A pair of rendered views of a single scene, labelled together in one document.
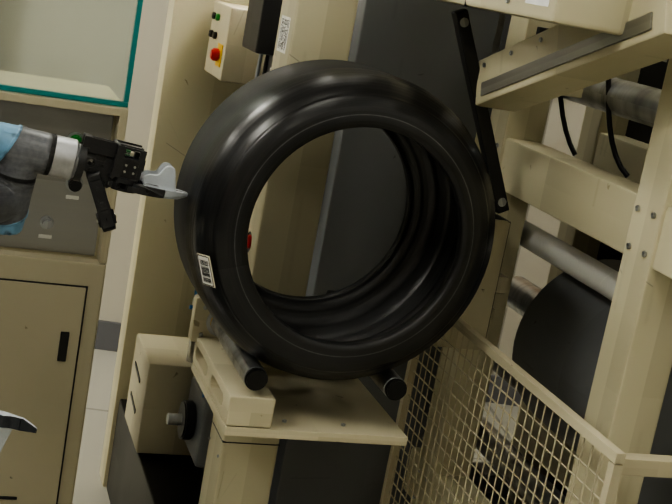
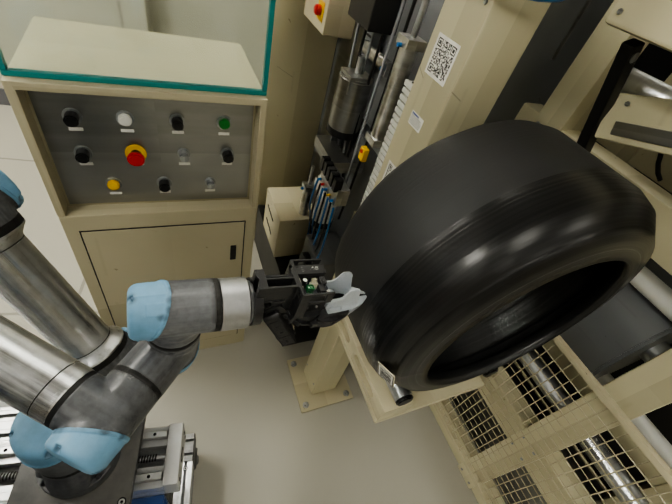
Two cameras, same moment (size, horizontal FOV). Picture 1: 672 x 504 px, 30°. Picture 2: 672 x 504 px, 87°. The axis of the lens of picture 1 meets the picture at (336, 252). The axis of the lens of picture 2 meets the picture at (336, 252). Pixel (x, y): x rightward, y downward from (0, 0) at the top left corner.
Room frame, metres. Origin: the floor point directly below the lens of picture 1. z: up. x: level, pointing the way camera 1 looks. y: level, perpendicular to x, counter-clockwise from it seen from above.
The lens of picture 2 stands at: (1.88, 0.47, 1.69)
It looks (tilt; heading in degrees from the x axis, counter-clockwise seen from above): 44 degrees down; 345
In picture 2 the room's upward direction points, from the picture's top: 19 degrees clockwise
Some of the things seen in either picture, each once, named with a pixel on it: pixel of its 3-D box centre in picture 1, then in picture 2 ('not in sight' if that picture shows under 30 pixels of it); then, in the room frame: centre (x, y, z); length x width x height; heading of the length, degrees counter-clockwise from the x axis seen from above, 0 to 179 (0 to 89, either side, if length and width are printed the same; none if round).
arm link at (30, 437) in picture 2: not in sight; (61, 428); (2.11, 0.80, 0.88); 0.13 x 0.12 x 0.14; 158
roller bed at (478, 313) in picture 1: (450, 271); not in sight; (2.74, -0.26, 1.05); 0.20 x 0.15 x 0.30; 19
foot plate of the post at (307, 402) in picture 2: not in sight; (319, 378); (2.65, 0.13, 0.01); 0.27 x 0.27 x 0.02; 19
